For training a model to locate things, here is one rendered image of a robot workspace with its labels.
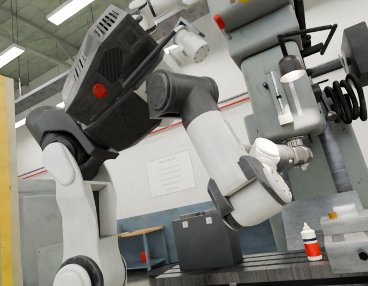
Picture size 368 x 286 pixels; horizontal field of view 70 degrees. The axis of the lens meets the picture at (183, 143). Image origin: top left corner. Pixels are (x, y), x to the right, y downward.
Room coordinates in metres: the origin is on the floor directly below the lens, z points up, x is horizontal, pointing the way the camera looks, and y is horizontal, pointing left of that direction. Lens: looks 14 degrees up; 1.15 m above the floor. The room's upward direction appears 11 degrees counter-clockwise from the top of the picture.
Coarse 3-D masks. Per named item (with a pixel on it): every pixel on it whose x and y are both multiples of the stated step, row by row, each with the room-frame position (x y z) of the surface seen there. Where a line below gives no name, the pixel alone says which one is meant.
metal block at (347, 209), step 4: (344, 204) 0.89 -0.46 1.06; (348, 204) 0.86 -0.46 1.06; (352, 204) 0.84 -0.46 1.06; (336, 208) 0.86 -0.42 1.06; (340, 208) 0.86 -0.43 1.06; (344, 208) 0.85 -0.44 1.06; (348, 208) 0.85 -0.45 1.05; (352, 208) 0.85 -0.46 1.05; (336, 212) 0.86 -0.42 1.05; (340, 212) 0.86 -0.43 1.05; (344, 212) 0.86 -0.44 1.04; (348, 212) 0.85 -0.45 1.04; (352, 212) 0.85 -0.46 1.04; (356, 212) 0.84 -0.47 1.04; (340, 216) 0.86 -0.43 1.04
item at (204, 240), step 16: (176, 224) 1.08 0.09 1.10; (192, 224) 1.05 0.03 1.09; (208, 224) 1.03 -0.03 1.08; (224, 224) 1.00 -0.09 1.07; (176, 240) 1.09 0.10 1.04; (192, 240) 1.06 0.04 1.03; (208, 240) 1.03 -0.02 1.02; (224, 240) 1.01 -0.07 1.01; (192, 256) 1.06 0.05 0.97; (208, 256) 1.04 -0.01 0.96; (224, 256) 1.01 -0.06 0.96; (240, 256) 1.09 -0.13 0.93
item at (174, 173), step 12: (168, 156) 5.92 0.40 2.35; (180, 156) 5.79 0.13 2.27; (156, 168) 6.08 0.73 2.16; (168, 168) 5.94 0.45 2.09; (180, 168) 5.82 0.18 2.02; (192, 168) 5.70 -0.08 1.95; (156, 180) 6.10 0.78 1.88; (168, 180) 5.97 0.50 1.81; (180, 180) 5.84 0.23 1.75; (192, 180) 5.72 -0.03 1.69; (156, 192) 6.12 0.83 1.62; (168, 192) 5.99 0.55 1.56
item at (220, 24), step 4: (216, 16) 0.72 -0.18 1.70; (216, 20) 0.72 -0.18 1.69; (220, 20) 0.73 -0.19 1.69; (220, 24) 0.74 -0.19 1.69; (224, 24) 0.75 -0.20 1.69; (220, 28) 0.76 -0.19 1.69; (224, 28) 0.77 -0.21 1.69; (224, 32) 0.80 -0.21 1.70; (228, 32) 0.80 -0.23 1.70; (228, 36) 0.82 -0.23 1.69
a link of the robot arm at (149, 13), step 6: (150, 0) 0.95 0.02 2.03; (156, 0) 0.94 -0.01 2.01; (162, 0) 0.94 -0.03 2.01; (168, 0) 0.94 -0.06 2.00; (174, 0) 0.95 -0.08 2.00; (150, 6) 0.95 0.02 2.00; (156, 6) 0.95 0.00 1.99; (162, 6) 0.96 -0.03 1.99; (168, 6) 0.96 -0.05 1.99; (174, 6) 0.97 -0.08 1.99; (144, 12) 0.93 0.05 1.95; (150, 12) 0.95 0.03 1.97; (156, 12) 0.97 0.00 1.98; (162, 12) 0.98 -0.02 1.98; (150, 18) 0.96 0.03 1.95; (150, 24) 0.98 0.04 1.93; (156, 24) 1.01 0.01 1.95; (150, 30) 1.00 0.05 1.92
